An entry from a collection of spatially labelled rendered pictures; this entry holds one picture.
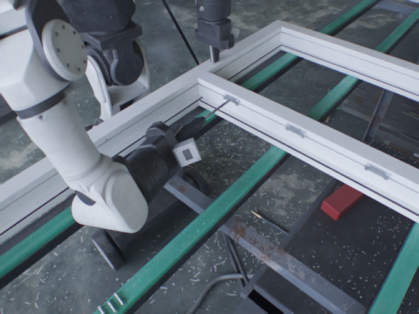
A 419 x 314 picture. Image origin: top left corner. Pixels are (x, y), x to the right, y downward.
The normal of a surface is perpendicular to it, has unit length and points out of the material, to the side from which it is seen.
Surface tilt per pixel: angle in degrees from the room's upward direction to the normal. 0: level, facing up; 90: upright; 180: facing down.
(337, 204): 0
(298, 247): 0
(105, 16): 102
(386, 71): 90
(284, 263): 0
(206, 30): 90
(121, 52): 91
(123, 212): 72
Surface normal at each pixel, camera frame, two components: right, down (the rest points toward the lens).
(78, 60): 0.95, -0.17
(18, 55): -0.29, -0.11
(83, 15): 0.11, 0.84
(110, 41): 0.69, 0.52
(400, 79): -0.66, 0.55
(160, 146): 0.84, -0.10
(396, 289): -0.03, -0.69
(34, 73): 0.67, 0.26
